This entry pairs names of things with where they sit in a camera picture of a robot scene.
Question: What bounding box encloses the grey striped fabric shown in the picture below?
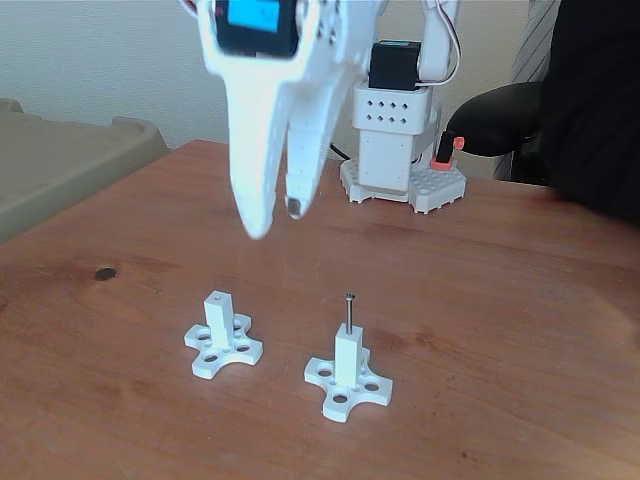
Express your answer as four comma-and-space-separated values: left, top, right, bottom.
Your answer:
493, 0, 561, 181

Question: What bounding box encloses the person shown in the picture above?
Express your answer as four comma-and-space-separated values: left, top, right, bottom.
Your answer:
539, 0, 640, 221

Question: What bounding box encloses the black and orange clamp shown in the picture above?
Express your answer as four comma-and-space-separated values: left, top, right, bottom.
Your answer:
431, 130, 466, 173

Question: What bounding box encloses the beige plastic bin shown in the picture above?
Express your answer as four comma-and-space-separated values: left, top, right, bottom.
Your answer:
0, 98, 170, 245

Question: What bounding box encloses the white printed post holder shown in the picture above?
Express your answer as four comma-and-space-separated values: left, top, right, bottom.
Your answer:
183, 290, 264, 380
303, 322, 395, 423

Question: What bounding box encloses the black office chair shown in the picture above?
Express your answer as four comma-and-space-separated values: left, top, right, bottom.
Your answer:
446, 81, 549, 184

